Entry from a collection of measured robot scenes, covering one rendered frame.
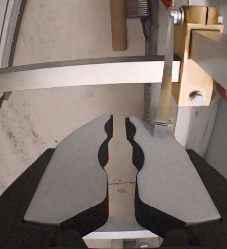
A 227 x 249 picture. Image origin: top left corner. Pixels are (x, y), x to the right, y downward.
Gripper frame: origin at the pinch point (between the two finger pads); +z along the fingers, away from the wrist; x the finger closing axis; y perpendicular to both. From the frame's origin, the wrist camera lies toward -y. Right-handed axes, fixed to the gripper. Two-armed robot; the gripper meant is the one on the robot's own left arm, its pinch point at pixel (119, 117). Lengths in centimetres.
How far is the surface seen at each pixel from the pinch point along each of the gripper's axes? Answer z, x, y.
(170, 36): 7.0, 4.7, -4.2
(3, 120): 105, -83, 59
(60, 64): 15.6, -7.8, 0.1
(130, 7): 29.9, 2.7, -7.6
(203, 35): 9.9, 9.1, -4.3
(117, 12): 92, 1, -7
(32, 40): 101, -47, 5
